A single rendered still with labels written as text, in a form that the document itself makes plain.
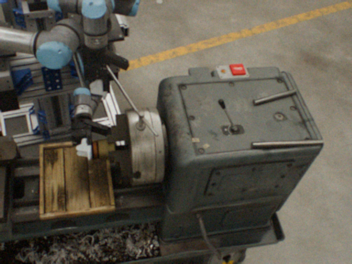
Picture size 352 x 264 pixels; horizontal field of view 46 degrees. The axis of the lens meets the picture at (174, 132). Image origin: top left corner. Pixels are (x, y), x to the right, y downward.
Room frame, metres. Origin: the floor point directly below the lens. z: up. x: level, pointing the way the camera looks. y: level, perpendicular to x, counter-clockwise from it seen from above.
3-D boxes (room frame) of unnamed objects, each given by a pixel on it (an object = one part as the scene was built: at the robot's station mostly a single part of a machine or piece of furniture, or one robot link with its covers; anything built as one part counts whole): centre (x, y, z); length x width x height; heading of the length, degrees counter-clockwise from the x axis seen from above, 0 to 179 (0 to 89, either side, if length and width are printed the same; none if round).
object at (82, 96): (1.16, 0.42, 1.08); 0.11 x 0.08 x 0.09; 18
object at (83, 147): (0.91, 0.34, 1.10); 0.09 x 0.06 x 0.03; 18
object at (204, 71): (1.28, -0.06, 1.24); 0.09 x 0.08 x 0.03; 109
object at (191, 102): (1.13, -0.24, 1.06); 0.59 x 0.48 x 0.39; 109
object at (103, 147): (0.93, 0.27, 1.08); 0.09 x 0.09 x 0.09; 19
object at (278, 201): (1.13, -0.24, 0.43); 0.60 x 0.48 x 0.86; 109
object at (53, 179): (0.89, 0.39, 0.89); 0.36 x 0.30 x 0.04; 19
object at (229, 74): (1.33, -0.20, 1.23); 0.13 x 0.08 x 0.05; 109
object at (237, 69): (1.34, -0.22, 1.26); 0.06 x 0.06 x 0.02; 19
